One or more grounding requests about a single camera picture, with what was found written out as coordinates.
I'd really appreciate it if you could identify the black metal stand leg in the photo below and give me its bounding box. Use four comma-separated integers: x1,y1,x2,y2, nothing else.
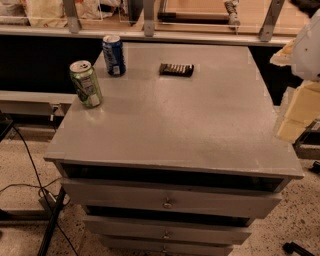
37,188,66,256

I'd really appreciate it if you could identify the grey metal rail frame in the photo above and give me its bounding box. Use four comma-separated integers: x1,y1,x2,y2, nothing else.
0,0,310,44

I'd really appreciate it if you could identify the black floor cable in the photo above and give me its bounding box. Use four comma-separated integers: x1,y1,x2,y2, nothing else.
0,126,81,256

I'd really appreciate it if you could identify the dark snack bar packet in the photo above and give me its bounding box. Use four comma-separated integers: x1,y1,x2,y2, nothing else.
159,63,194,77

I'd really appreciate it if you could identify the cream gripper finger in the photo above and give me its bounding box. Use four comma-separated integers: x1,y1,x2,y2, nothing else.
270,39,295,67
276,81,320,143

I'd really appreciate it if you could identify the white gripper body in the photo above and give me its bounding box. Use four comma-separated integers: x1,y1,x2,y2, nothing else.
291,9,320,81

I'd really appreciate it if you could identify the green soda can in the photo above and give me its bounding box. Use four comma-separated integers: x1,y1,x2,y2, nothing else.
69,60,102,108

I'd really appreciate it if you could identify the blue soda can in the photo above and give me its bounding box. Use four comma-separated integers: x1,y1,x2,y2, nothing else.
102,35,126,76

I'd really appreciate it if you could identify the grey drawer cabinet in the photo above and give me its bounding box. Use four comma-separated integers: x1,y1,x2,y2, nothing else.
46,43,303,256

